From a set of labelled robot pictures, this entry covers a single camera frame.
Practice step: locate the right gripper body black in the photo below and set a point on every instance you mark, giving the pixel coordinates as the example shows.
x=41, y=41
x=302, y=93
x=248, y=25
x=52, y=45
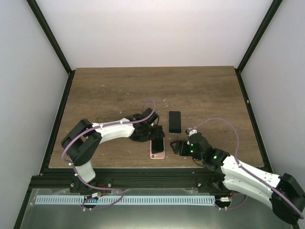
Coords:
x=186, y=152

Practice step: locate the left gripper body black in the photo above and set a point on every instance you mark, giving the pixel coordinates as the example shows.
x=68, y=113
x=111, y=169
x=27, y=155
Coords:
x=149, y=134

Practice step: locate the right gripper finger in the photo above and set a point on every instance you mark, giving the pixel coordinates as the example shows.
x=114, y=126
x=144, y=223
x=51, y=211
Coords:
x=177, y=148
x=176, y=143

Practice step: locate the pink phone case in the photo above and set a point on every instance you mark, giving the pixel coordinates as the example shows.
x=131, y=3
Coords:
x=157, y=156

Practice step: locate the white silver smartphone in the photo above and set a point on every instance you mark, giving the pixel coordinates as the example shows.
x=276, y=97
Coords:
x=157, y=146

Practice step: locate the clear magsafe phone case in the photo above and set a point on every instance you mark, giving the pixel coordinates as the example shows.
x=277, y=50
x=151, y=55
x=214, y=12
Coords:
x=175, y=133

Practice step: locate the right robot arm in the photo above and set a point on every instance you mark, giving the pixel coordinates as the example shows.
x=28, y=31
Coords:
x=282, y=194

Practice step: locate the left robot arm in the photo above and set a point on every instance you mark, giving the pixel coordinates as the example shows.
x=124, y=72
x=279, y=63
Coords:
x=82, y=141

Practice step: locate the black aluminium front rail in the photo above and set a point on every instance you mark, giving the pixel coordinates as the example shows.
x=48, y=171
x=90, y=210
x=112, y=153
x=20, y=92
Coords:
x=132, y=178

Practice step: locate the light blue cable duct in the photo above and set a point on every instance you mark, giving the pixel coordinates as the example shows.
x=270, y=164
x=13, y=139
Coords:
x=126, y=200

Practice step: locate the right black frame post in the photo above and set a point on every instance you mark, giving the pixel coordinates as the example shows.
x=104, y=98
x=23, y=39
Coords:
x=259, y=33

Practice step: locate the black frame post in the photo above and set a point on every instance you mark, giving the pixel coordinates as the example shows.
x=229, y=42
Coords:
x=259, y=33
x=49, y=34

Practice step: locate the left black frame post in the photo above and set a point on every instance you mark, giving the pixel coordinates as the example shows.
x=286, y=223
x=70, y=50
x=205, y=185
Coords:
x=49, y=34

